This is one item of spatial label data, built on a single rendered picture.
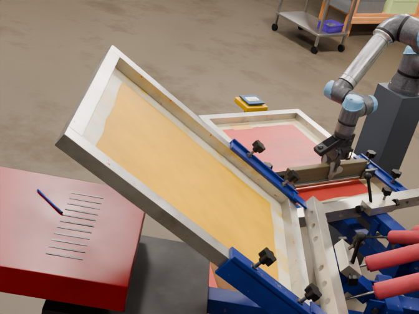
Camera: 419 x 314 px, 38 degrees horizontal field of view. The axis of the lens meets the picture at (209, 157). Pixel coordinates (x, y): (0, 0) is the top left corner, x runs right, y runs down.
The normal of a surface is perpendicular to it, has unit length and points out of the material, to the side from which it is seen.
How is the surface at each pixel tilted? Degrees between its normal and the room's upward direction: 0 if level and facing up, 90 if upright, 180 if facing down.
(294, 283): 58
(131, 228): 0
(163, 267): 0
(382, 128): 90
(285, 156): 0
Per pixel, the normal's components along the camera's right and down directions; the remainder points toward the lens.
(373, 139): -0.86, 0.10
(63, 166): 0.18, -0.85
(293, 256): -0.74, -0.60
